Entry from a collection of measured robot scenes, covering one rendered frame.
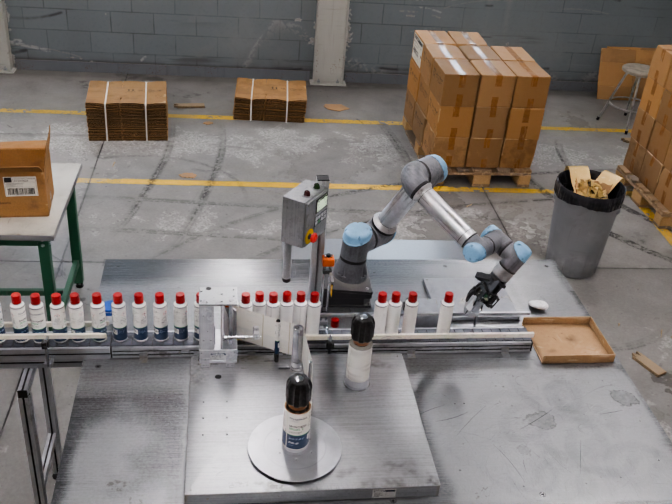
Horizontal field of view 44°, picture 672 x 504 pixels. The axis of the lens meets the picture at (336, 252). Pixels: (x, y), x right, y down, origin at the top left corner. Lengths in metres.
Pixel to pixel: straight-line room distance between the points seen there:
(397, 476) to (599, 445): 0.78
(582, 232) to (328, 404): 2.89
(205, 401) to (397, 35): 6.01
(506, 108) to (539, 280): 2.74
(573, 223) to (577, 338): 1.93
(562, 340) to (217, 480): 1.59
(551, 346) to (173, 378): 1.52
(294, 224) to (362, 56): 5.59
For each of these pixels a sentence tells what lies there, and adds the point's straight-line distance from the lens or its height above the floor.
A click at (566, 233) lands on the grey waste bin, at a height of 0.32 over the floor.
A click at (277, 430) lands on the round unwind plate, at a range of 2.81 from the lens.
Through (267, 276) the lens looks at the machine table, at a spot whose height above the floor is 0.83.
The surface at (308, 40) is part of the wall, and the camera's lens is 8.34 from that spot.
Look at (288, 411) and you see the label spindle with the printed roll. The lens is 2.62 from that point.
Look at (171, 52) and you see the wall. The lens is 8.39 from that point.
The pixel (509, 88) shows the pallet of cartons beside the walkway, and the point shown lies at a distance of 6.38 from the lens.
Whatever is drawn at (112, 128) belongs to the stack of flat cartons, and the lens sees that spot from 6.98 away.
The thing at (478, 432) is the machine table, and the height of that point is 0.83.
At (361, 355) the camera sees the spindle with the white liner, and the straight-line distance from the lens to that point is 2.90.
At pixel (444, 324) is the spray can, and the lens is 3.26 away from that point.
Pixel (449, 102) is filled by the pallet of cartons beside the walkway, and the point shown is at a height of 0.68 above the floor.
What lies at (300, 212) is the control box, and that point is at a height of 1.43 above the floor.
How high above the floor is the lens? 2.83
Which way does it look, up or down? 31 degrees down
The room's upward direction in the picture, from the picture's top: 5 degrees clockwise
